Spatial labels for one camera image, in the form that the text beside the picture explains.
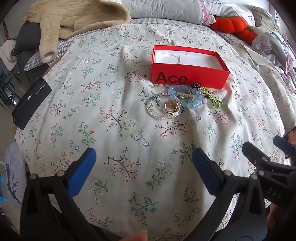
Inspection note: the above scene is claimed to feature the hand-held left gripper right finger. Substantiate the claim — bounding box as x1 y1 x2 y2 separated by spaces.
183 147 267 241

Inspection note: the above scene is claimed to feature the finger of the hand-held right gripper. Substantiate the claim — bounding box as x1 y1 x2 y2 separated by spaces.
273 135 296 155
242 141 296 181

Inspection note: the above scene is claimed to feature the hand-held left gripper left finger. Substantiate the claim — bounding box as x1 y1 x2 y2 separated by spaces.
20 147 107 241

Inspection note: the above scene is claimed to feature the green bead bracelet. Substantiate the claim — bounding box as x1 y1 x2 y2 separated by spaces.
199 87 224 109

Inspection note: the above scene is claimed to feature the blue bead bracelet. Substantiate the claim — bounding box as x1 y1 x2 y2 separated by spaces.
167 85 204 110

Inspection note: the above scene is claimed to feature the gold bangle ring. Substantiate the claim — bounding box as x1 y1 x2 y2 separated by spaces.
164 100 180 112

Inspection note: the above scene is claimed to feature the silver rhinestone bangle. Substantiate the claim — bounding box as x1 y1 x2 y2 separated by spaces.
145 94 176 120
154 92 184 115

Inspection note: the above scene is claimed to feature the red cardboard box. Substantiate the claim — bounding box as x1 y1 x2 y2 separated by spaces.
151 45 231 89

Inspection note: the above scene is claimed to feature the person's left hand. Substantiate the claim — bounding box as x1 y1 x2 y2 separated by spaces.
123 229 149 241

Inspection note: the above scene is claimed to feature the floral bed sheet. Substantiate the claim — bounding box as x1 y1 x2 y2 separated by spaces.
14 18 296 241

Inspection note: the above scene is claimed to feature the white deer print bag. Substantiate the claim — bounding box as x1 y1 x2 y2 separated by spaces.
4 141 29 205

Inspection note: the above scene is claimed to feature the black flat box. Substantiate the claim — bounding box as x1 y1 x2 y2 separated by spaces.
12 76 53 130

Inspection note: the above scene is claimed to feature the crumpled printed cloth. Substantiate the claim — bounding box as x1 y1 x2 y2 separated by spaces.
252 30 296 78

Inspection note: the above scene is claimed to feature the grey checked sheet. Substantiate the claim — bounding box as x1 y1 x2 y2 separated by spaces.
24 38 78 72

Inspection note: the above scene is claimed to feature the stack of papers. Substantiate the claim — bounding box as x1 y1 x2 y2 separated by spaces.
250 5 279 29

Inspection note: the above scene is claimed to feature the red plush toy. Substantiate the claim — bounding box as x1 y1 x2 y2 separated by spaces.
210 15 258 42

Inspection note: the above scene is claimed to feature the white printed pillow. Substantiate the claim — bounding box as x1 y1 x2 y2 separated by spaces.
203 0 255 24

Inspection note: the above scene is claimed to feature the dark grey cushion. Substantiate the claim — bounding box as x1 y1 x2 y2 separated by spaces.
14 22 42 54

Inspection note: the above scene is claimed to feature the beige fleece garment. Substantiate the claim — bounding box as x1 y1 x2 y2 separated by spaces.
24 0 131 63

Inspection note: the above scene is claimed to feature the grey quilted pillow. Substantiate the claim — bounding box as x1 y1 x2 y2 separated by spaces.
120 0 216 25

